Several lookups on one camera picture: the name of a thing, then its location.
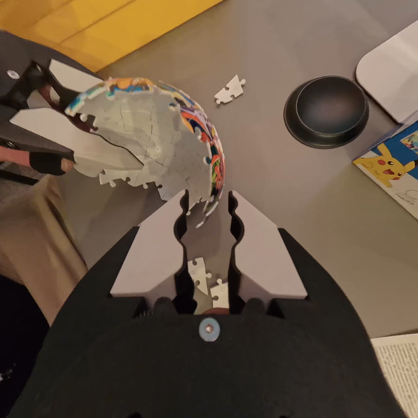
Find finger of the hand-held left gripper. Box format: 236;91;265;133
49;59;106;106
10;109;145;179

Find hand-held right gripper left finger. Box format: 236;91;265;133
110;189;197;314

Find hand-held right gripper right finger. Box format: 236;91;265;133
228;190;308;315

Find partly built puzzle ball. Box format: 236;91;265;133
65;77;226;229

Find blue puzzle box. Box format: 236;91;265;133
352;111;418;220

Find joined white puzzle piece pair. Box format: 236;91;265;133
214;74;246;105

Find black round puzzle stand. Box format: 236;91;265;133
283;76;370;149

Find yellow plastic bin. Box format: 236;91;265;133
0;0;226;73

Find person's beige trousers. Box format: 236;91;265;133
0;183;89;324

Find white instruction sheet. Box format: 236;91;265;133
371;333;418;418

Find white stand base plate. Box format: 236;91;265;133
355;20;418;124

